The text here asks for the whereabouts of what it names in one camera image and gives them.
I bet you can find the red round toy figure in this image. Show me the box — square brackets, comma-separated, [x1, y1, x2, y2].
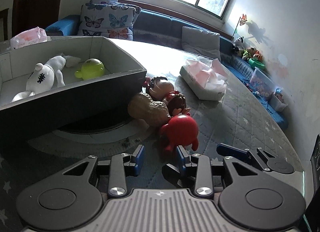
[159, 115, 199, 152]

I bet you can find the green round toy figure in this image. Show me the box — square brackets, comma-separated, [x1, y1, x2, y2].
[74, 58, 105, 80]

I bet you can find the grey quilted mat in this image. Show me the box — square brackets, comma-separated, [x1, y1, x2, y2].
[1, 40, 306, 231]

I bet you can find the clear plastic toy bin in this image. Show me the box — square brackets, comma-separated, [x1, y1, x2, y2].
[249, 68, 276, 101]

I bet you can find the peanut shaped toy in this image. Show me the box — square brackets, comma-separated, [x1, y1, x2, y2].
[127, 92, 171, 127]

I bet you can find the small red brown doll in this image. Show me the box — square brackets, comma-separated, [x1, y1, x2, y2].
[162, 90, 190, 117]

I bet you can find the white open storage box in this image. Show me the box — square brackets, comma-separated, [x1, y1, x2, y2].
[1, 37, 146, 135]

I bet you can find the pink tissue pack near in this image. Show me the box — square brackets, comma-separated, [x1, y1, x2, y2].
[180, 58, 228, 101]

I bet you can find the pink tissue pack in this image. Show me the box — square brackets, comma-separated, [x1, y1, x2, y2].
[180, 58, 228, 101]
[10, 27, 48, 49]

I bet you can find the plush toys pile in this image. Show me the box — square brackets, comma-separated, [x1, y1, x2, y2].
[233, 37, 265, 70]

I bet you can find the brown haired doll figure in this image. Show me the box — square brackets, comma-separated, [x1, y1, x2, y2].
[143, 76, 176, 101]

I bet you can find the grey cushion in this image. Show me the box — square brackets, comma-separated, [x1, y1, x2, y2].
[181, 26, 221, 61]

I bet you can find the white plush doll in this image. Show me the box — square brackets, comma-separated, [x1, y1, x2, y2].
[12, 55, 81, 102]

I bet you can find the blue sofa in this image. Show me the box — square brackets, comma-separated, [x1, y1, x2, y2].
[46, 10, 289, 131]

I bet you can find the butterfly print pillow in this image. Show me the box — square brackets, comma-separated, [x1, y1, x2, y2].
[78, 0, 142, 41]

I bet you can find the pink tissue pack far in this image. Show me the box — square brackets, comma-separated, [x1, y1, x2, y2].
[10, 27, 48, 49]

